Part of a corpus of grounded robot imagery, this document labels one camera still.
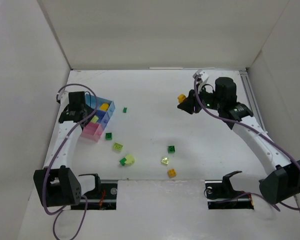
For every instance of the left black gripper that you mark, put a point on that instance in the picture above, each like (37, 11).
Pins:
(87, 116)

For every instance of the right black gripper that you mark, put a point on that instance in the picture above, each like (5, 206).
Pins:
(193, 100)

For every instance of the yellow curved lego brick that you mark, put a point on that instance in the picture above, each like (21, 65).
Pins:
(181, 98)

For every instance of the pale green curved lego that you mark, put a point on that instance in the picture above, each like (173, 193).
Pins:
(94, 119)

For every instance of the yellow hollow curved lego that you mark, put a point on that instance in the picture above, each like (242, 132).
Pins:
(104, 107)

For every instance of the dark green square lego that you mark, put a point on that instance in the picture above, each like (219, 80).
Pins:
(171, 149)

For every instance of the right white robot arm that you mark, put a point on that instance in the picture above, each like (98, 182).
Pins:
(283, 171)

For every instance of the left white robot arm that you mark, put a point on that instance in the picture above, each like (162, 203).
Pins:
(56, 184)

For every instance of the pink blue sorting container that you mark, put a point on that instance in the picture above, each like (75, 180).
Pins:
(93, 131)

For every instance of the small dark green lego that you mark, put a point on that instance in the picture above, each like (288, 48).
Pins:
(108, 136)

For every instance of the lime green flat lego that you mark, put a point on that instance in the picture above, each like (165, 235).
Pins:
(117, 147)

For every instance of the pale yellow-green square lego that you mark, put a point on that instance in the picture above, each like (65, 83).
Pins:
(165, 161)

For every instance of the green and pale lego pair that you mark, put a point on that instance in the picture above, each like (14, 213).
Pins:
(127, 160)

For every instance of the small orange lego brick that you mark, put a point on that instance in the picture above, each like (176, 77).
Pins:
(171, 173)

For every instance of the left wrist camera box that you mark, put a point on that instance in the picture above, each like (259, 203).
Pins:
(61, 97)

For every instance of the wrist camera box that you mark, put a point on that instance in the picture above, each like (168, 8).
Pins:
(61, 97)
(200, 77)

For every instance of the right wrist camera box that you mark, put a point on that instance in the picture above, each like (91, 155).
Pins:
(200, 77)

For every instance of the aluminium rail right side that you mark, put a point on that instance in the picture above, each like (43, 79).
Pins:
(253, 105)

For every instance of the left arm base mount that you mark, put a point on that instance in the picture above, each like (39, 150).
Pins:
(101, 194)

